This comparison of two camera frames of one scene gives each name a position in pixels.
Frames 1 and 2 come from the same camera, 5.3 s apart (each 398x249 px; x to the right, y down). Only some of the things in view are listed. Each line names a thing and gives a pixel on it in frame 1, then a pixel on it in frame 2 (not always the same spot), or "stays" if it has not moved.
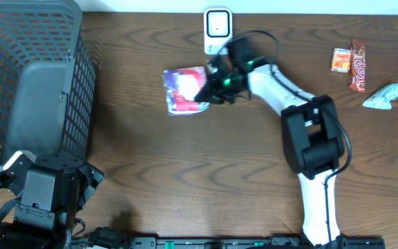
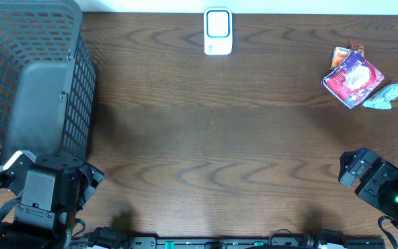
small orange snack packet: (340, 60) stays
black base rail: (233, 243) stays
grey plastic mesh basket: (36, 81) stays
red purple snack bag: (182, 86) → (352, 79)
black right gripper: (210, 90) → (373, 182)
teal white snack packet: (382, 98) stays
